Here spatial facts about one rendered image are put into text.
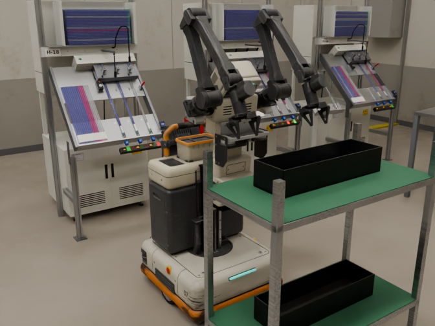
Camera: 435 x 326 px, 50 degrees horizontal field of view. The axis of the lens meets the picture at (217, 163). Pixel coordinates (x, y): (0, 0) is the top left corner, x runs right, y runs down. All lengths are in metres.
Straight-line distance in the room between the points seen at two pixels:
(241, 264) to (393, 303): 0.82
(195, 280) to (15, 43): 4.22
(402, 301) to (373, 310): 0.17
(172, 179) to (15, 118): 3.82
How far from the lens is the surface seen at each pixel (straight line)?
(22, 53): 6.08
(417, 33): 7.55
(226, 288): 2.60
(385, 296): 2.39
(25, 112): 6.14
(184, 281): 2.56
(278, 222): 1.53
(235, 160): 2.42
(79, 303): 2.96
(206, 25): 2.14
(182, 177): 2.58
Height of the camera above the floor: 1.59
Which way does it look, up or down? 17 degrees down
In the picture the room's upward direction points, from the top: straight up
